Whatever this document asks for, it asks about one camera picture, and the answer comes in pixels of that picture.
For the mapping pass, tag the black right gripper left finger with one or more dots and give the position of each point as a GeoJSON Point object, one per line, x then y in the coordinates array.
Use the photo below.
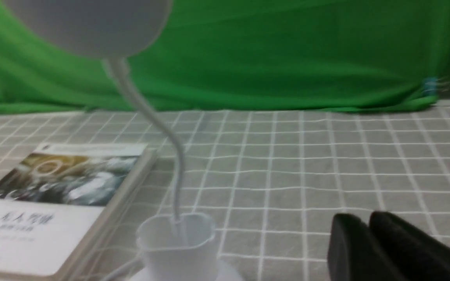
{"type": "Point", "coordinates": [354, 253]}

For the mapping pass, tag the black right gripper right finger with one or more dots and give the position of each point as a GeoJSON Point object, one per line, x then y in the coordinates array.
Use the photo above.
{"type": "Point", "coordinates": [418, 256]}

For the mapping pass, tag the white desk lamp with socket base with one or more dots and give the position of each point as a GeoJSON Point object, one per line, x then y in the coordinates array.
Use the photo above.
{"type": "Point", "coordinates": [176, 247]}

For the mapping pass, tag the grey checked tablecloth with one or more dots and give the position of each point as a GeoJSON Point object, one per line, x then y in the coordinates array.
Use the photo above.
{"type": "Point", "coordinates": [271, 180]}

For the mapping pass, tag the blue binder clip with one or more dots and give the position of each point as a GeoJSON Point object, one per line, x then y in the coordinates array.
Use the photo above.
{"type": "Point", "coordinates": [434, 86]}

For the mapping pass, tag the green backdrop cloth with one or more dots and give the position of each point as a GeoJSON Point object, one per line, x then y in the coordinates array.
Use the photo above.
{"type": "Point", "coordinates": [335, 55]}

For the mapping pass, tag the self-driving textbook top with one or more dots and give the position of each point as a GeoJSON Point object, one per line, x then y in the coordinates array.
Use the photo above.
{"type": "Point", "coordinates": [58, 202]}

